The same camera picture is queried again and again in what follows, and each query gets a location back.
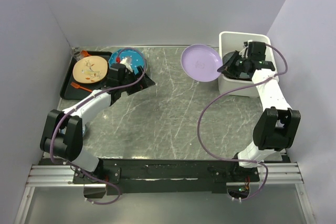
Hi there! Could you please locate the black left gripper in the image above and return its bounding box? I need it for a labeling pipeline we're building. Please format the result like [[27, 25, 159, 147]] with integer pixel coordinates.
[[119, 66, 155, 95]]

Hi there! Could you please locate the dark blue floral plate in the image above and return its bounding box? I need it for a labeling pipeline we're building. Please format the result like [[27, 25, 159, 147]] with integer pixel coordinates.
[[222, 51, 252, 81]]

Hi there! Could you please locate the blue polka dot plate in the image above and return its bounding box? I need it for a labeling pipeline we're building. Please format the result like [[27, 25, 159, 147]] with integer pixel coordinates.
[[108, 48, 145, 74]]

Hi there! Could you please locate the lilac plastic bear plate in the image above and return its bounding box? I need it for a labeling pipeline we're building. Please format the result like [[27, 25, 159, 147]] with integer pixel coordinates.
[[181, 44, 223, 82]]

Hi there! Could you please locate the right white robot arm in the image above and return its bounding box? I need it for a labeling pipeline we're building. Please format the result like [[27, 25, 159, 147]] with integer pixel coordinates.
[[217, 40, 301, 181]]

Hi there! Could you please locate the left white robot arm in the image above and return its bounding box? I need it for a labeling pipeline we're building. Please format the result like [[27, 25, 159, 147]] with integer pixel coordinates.
[[40, 63, 155, 183]]

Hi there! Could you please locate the white plastic bin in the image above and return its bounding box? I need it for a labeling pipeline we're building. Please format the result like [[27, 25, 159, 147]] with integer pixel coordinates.
[[218, 31, 271, 98]]

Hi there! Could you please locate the floral beige plate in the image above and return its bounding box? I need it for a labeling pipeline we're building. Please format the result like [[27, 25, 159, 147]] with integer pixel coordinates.
[[72, 56, 108, 84]]

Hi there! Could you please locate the orange plastic spoon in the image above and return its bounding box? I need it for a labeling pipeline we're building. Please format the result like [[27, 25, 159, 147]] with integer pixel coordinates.
[[80, 50, 91, 59]]

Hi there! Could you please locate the orange plastic fork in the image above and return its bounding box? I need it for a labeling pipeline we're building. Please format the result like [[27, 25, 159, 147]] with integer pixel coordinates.
[[70, 82, 92, 92]]

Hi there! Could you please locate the clear glass cup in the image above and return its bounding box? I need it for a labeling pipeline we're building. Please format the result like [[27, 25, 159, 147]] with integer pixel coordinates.
[[71, 48, 82, 61]]

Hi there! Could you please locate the black serving tray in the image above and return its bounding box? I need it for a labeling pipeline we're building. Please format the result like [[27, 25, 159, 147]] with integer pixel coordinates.
[[60, 58, 103, 100]]

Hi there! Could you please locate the blue patterned small bowl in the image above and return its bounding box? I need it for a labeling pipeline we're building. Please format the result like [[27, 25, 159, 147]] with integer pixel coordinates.
[[82, 125, 87, 136]]

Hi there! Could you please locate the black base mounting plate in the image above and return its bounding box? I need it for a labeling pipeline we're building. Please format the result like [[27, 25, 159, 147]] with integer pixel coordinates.
[[39, 157, 260, 196]]

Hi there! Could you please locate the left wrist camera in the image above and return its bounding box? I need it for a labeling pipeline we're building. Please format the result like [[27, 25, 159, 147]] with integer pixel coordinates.
[[116, 56, 133, 71]]

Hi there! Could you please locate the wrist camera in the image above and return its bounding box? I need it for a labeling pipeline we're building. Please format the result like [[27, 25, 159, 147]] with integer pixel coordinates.
[[243, 41, 249, 52], [116, 56, 133, 71]]

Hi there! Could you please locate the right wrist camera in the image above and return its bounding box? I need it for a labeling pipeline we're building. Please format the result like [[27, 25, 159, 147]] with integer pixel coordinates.
[[243, 41, 249, 52]]

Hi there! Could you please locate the aluminium rail frame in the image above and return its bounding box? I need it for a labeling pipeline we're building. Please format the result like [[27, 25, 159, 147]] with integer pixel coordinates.
[[15, 165, 307, 223]]

